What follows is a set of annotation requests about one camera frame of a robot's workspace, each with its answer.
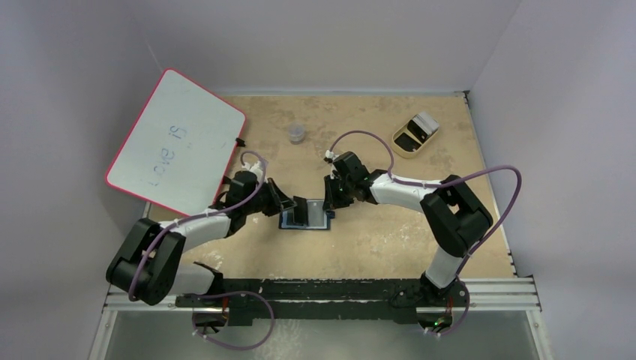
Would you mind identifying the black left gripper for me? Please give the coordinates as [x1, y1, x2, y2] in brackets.
[243, 178, 296, 218]

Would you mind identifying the blue leather card holder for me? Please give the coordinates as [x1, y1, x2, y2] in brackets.
[278, 196, 335, 230]

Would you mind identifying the black credit card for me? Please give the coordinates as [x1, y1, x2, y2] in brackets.
[307, 199, 330, 230]

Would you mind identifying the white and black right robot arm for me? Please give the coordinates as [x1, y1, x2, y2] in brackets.
[323, 151, 494, 305]

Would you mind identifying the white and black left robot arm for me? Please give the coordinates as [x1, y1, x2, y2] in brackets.
[105, 162, 298, 307]

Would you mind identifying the beige oval card tray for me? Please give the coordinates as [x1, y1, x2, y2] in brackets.
[390, 123, 438, 159]

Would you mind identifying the stack of credit cards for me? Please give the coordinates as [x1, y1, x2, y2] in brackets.
[406, 111, 440, 144]

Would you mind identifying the small clear plastic cup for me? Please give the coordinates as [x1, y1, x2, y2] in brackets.
[288, 123, 305, 145]

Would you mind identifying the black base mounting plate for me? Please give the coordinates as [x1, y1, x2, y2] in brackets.
[175, 273, 470, 335]

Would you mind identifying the pink framed whiteboard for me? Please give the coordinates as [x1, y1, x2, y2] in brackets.
[105, 68, 247, 215]

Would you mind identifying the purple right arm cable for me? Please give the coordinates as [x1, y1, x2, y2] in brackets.
[328, 130, 524, 340]

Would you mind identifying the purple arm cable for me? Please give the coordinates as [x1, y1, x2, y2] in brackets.
[328, 130, 524, 340]
[127, 151, 276, 353]

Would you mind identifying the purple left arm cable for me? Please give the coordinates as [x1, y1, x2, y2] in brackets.
[127, 151, 276, 353]

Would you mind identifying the aluminium extrusion rail frame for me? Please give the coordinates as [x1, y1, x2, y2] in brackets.
[97, 93, 551, 359]

